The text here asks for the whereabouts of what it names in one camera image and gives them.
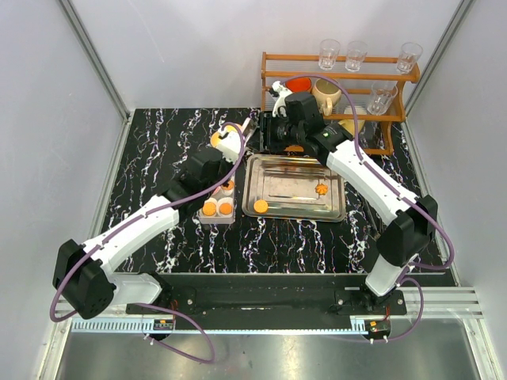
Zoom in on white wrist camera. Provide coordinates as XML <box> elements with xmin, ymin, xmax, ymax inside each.
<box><xmin>211</xmin><ymin>126</ymin><xmax>244</xmax><ymax>163</ymax></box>
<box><xmin>269</xmin><ymin>81</ymin><xmax>293</xmax><ymax>117</ymax></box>

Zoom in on metal tongs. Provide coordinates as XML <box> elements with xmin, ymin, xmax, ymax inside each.
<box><xmin>360</xmin><ymin>196</ymin><xmax>386</xmax><ymax>241</ymax></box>

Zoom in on clear glass middle top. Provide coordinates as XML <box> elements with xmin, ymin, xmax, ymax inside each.
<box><xmin>345</xmin><ymin>40</ymin><xmax>368</xmax><ymax>72</ymax></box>

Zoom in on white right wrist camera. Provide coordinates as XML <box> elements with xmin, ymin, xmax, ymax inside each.
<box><xmin>269</xmin><ymin>81</ymin><xmax>293</xmax><ymax>117</ymax></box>

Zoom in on yellow mug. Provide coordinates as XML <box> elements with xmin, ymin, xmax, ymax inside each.
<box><xmin>338</xmin><ymin>105</ymin><xmax>367</xmax><ymax>136</ymax></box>

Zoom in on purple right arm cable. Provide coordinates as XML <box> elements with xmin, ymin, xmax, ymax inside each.
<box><xmin>283</xmin><ymin>74</ymin><xmax>456</xmax><ymax>344</ymax></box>

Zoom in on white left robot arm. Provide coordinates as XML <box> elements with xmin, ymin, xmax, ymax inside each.
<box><xmin>50</xmin><ymin>147</ymin><xmax>244</xmax><ymax>321</ymax></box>

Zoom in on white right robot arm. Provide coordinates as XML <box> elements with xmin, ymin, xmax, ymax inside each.
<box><xmin>261</xmin><ymin>86</ymin><xmax>438</xmax><ymax>314</ymax></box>

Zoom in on orange sandwich cookie bottom left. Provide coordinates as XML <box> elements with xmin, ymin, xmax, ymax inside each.
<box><xmin>253</xmin><ymin>199</ymin><xmax>269</xmax><ymax>214</ymax></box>

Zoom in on orange sandwich cookie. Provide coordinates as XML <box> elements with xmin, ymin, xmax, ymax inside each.
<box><xmin>201</xmin><ymin>202</ymin><xmax>217</xmax><ymax>217</ymax></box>
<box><xmin>253</xmin><ymin>199</ymin><xmax>269</xmax><ymax>214</ymax></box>

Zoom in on clear glass right top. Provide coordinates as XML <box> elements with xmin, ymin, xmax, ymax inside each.
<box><xmin>396</xmin><ymin>42</ymin><xmax>423</xmax><ymax>74</ymax></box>

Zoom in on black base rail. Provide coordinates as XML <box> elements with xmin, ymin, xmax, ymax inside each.
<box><xmin>125</xmin><ymin>272</ymin><xmax>409</xmax><ymax>332</ymax></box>

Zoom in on clear glass left top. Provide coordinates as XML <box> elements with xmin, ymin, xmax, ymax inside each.
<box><xmin>318</xmin><ymin>39</ymin><xmax>341</xmax><ymax>70</ymax></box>

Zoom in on yellow square plate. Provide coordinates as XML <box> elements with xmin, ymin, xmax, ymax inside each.
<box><xmin>211</xmin><ymin>123</ymin><xmax>242</xmax><ymax>150</ymax></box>

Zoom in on white cookie box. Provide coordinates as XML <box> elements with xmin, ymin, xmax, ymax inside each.
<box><xmin>197</xmin><ymin>177</ymin><xmax>235</xmax><ymax>225</ymax></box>

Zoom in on wooden cup rack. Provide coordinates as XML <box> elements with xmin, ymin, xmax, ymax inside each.
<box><xmin>261</xmin><ymin>52</ymin><xmax>420</xmax><ymax>155</ymax></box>

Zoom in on large steel baking tray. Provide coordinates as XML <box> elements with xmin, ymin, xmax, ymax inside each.
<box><xmin>242</xmin><ymin>154</ymin><xmax>346</xmax><ymax>222</ymax></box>

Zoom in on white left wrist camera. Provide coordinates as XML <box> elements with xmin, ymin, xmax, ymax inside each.
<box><xmin>211</xmin><ymin>126</ymin><xmax>244</xmax><ymax>163</ymax></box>

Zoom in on orange sandwich cookie top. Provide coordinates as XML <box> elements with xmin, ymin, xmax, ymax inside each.
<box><xmin>201</xmin><ymin>202</ymin><xmax>217</xmax><ymax>217</ymax></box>

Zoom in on beige mug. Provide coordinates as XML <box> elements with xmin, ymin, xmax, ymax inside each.
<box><xmin>311</xmin><ymin>78</ymin><xmax>342</xmax><ymax>116</ymax></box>

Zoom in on orange flower cookie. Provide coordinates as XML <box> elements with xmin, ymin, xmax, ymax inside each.
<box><xmin>314</xmin><ymin>184</ymin><xmax>329</xmax><ymax>196</ymax></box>

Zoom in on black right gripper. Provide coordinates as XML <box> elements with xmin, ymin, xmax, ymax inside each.
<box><xmin>246</xmin><ymin>111</ymin><xmax>304</xmax><ymax>153</ymax></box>

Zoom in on clear glass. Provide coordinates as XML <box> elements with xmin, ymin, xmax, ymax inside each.
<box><xmin>396</xmin><ymin>42</ymin><xmax>423</xmax><ymax>74</ymax></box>
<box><xmin>318</xmin><ymin>39</ymin><xmax>341</xmax><ymax>70</ymax></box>
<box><xmin>345</xmin><ymin>40</ymin><xmax>368</xmax><ymax>72</ymax></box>

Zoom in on orange mug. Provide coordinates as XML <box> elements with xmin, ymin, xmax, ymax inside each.
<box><xmin>285</xmin><ymin>77</ymin><xmax>312</xmax><ymax>93</ymax></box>

